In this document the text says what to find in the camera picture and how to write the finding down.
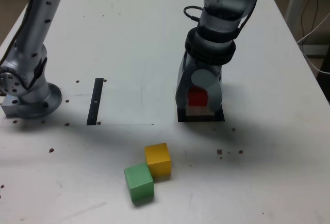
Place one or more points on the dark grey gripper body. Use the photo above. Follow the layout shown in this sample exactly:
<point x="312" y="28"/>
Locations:
<point x="214" y="68"/>

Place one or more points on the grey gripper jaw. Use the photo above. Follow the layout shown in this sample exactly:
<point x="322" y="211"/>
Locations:
<point x="183" y="85"/>
<point x="206" y="78"/>

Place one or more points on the red cube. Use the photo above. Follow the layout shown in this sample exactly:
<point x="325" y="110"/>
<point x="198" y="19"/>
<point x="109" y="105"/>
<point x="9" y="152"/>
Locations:
<point x="197" y="99"/>

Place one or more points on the yellow cube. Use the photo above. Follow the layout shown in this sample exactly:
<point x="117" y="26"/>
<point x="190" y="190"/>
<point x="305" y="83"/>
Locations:
<point x="158" y="159"/>

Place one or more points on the green cube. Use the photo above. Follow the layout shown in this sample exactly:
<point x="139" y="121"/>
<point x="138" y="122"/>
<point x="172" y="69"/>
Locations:
<point x="139" y="182"/>

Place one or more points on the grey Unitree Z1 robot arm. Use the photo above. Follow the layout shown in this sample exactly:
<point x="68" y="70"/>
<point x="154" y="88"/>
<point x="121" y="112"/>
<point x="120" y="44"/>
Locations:
<point x="33" y="41"/>

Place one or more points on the black tape square outline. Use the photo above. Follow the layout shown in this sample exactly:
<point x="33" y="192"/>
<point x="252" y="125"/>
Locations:
<point x="201" y="120"/>

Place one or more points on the black tape strip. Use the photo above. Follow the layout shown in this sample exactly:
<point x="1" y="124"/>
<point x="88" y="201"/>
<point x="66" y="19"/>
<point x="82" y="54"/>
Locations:
<point x="94" y="105"/>

